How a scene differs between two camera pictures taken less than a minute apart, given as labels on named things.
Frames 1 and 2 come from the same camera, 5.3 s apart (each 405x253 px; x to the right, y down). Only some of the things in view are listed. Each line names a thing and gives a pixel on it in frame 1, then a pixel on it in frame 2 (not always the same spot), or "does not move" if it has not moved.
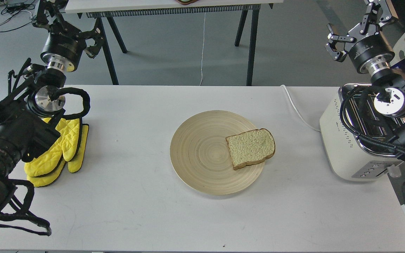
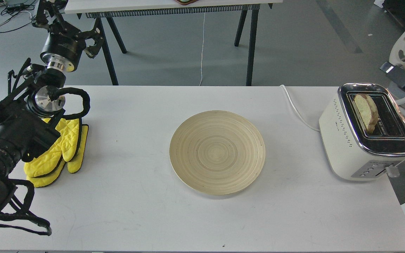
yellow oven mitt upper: (66, 146) does not move
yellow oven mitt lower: (73, 166) does not move
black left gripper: (65, 44) does not move
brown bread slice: (251, 147) -> (367, 107)
